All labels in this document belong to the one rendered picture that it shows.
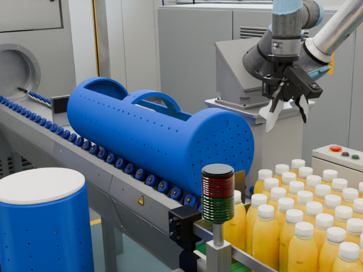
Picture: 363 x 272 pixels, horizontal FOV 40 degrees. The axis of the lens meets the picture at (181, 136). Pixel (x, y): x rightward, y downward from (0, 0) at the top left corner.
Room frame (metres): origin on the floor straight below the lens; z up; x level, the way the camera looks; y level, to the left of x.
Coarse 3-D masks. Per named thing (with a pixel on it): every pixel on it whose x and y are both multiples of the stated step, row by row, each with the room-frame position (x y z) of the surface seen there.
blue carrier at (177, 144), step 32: (96, 96) 1.95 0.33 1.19; (128, 96) 1.81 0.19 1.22; (160, 96) 1.82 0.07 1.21; (96, 128) 1.86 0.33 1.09; (128, 128) 1.66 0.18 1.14; (160, 128) 1.52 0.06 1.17; (192, 128) 1.42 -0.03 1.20; (224, 128) 1.47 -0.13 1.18; (128, 160) 1.76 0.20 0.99; (160, 160) 1.49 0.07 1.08; (192, 160) 1.40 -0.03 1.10; (224, 160) 1.47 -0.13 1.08; (192, 192) 1.41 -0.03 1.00
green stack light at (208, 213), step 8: (208, 200) 0.88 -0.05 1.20; (216, 200) 0.88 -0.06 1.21; (224, 200) 0.88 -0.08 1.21; (232, 200) 0.89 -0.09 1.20; (208, 208) 0.88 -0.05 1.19; (216, 208) 0.88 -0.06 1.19; (224, 208) 0.88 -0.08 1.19; (232, 208) 0.89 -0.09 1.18; (208, 216) 0.88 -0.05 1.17; (216, 216) 0.88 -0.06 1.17; (224, 216) 0.88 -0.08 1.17; (232, 216) 0.89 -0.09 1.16
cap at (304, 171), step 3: (300, 168) 1.36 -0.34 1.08; (303, 168) 1.36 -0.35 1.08; (306, 168) 1.36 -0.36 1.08; (309, 168) 1.36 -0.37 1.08; (300, 171) 1.35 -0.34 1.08; (303, 171) 1.34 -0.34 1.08; (306, 171) 1.34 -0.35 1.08; (309, 171) 1.34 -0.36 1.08; (312, 171) 1.35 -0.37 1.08; (300, 174) 1.35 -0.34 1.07; (303, 174) 1.34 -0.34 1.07; (306, 174) 1.34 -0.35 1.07; (309, 174) 1.34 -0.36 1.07
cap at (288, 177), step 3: (282, 174) 1.32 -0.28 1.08; (285, 174) 1.32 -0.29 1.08; (288, 174) 1.32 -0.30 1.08; (291, 174) 1.32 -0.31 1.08; (294, 174) 1.31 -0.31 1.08; (282, 177) 1.32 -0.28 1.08; (285, 177) 1.30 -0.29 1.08; (288, 177) 1.30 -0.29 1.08; (291, 177) 1.30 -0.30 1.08; (294, 177) 1.30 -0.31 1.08; (285, 180) 1.30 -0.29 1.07; (288, 180) 1.30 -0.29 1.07; (291, 180) 1.30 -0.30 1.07; (294, 180) 1.30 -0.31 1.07
